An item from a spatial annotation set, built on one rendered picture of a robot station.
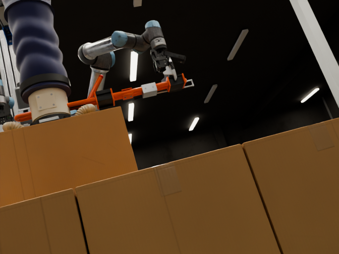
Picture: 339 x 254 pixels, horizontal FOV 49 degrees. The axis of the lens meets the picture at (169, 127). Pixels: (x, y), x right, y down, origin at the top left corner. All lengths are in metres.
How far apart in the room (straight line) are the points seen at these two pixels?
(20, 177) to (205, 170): 0.83
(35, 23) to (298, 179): 1.38
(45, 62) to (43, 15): 0.27
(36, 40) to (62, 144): 0.56
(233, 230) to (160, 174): 0.20
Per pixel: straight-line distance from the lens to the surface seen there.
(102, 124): 1.50
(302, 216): 0.92
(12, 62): 2.71
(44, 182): 1.47
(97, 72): 2.28
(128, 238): 0.82
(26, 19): 1.90
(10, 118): 2.05
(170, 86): 1.77
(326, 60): 4.25
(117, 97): 1.78
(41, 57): 1.78
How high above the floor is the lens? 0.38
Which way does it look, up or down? 16 degrees up
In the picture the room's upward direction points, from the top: 17 degrees counter-clockwise
